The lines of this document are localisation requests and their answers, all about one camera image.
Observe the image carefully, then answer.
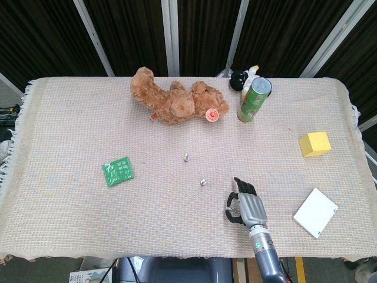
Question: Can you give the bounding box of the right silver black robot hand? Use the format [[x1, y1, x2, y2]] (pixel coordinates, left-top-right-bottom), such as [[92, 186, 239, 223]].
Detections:
[[225, 176, 269, 228]]

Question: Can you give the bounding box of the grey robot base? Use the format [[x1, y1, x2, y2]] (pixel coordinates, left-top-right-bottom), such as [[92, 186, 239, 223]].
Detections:
[[113, 256, 233, 283]]

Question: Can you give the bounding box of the white flat box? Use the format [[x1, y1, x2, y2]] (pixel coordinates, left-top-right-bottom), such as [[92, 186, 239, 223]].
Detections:
[[292, 187, 339, 239]]

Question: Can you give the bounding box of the yellow cube block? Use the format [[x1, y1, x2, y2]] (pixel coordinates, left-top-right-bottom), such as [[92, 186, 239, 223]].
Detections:
[[298, 131, 332, 158]]

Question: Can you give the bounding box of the green chips can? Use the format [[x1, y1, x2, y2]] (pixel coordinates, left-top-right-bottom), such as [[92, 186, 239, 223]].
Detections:
[[237, 77, 273, 124]]

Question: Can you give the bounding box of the black white plush toy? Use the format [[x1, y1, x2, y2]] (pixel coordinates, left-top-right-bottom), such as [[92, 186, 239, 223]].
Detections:
[[229, 65, 260, 98]]

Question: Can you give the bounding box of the grey shoe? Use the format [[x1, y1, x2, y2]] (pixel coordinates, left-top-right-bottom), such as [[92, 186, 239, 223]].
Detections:
[[355, 261, 377, 283]]

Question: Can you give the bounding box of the brown teddy bear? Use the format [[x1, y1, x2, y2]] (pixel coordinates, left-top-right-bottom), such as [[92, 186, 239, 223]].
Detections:
[[130, 66, 231, 126]]

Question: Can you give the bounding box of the green snack packet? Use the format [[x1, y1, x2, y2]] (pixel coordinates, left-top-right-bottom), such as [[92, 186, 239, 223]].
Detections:
[[102, 156, 135, 188]]

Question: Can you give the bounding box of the beige woven tablecloth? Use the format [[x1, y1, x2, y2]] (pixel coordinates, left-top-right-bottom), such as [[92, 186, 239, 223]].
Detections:
[[0, 75, 369, 263]]

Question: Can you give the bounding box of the white printed box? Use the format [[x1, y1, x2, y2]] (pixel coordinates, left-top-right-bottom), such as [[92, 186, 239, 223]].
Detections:
[[69, 268, 114, 283]]

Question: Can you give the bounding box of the white shoe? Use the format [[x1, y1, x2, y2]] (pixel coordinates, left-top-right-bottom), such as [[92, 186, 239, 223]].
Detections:
[[0, 140, 14, 162]]

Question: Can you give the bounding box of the white metal partition post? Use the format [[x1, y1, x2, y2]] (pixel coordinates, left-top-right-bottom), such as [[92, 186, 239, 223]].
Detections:
[[216, 0, 250, 78], [358, 116, 377, 133], [299, 0, 371, 78], [72, 0, 115, 77], [161, 0, 180, 77]]

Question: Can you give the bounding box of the black floor cable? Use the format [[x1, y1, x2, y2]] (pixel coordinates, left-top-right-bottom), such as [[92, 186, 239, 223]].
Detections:
[[100, 258, 118, 283]]

